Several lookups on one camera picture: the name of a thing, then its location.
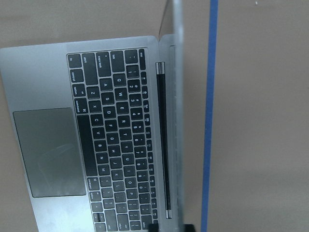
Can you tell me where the grey laptop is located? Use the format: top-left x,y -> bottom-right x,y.
0,0 -> 184,232

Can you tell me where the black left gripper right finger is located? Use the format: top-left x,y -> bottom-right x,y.
183,224 -> 195,232

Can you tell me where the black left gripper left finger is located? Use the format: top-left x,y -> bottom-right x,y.
148,223 -> 159,232

